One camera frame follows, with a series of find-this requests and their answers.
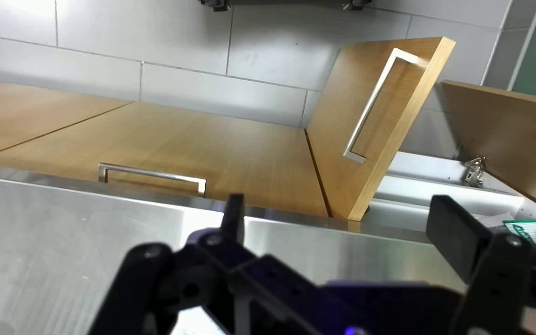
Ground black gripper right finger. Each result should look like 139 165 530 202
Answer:
426 195 536 335

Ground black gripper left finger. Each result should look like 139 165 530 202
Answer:
87 193 320 335

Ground white cabinet shelves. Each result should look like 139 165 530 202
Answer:
361 152 524 232

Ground open wooden cabinet door left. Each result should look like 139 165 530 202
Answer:
441 81 536 200

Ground open wooden cabinet door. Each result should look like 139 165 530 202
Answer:
307 37 455 219
441 81 536 200

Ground closed wooden cabinet door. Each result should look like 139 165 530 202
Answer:
0 104 327 215

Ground open wooden cabinet door right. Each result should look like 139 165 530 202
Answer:
307 37 455 219

